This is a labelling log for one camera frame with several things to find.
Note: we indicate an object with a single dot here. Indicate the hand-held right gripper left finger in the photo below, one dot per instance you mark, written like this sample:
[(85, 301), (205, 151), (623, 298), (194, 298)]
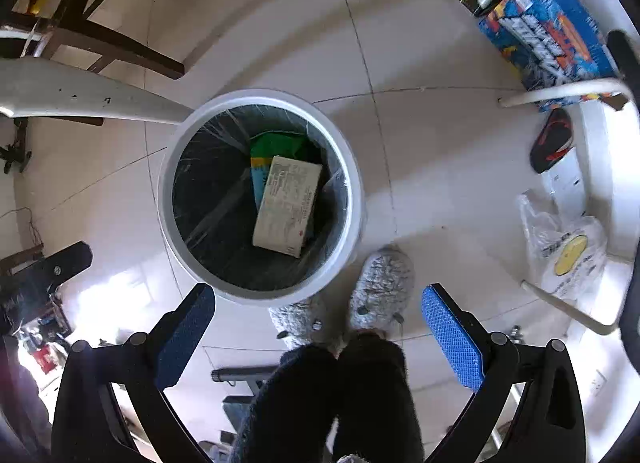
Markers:
[(182, 338)]

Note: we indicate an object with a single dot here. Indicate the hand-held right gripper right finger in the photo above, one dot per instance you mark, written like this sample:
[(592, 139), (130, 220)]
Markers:
[(452, 338)]

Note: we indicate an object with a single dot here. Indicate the white round trash bin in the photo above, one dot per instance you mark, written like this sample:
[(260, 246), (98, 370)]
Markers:
[(260, 195)]

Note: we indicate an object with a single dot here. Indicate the beige printed carton box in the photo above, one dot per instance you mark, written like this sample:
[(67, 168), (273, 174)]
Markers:
[(287, 205)]

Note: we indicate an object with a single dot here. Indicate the green and blue snack bag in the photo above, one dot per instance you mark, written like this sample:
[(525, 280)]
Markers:
[(272, 155)]

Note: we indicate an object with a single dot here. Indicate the grey fluffy slipper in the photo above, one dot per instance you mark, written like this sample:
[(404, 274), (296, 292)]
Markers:
[(300, 323), (382, 288)]

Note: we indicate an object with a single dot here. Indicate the person's dark trouser legs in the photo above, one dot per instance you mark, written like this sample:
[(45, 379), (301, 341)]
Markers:
[(335, 403)]

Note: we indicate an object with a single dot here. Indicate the clear plastic bag yellow print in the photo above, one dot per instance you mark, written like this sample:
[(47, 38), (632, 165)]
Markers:
[(562, 248)]

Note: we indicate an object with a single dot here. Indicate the black and red slipper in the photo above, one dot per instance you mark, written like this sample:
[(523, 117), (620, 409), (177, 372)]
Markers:
[(550, 140)]

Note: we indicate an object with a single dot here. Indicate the black tripod stand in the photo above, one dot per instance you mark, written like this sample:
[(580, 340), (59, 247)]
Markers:
[(15, 143)]

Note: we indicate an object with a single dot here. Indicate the blue printed cardboard box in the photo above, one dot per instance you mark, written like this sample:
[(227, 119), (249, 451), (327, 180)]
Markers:
[(550, 28)]

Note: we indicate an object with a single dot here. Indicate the dark wooden chair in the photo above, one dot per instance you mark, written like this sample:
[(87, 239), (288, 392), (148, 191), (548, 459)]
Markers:
[(95, 18)]

